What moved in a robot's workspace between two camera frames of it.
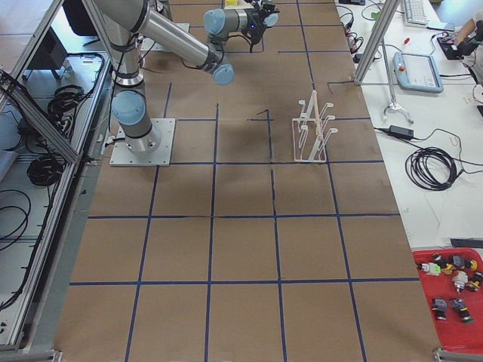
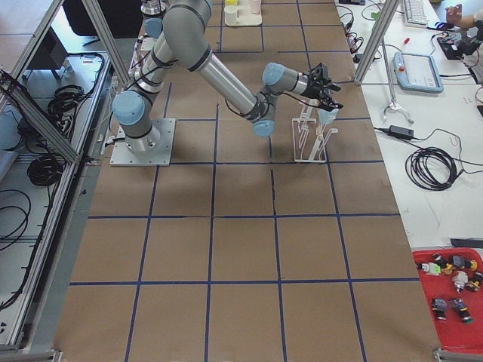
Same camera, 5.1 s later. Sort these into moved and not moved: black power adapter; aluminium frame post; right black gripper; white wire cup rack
Moved: right black gripper
Not moved: aluminium frame post; black power adapter; white wire cup rack
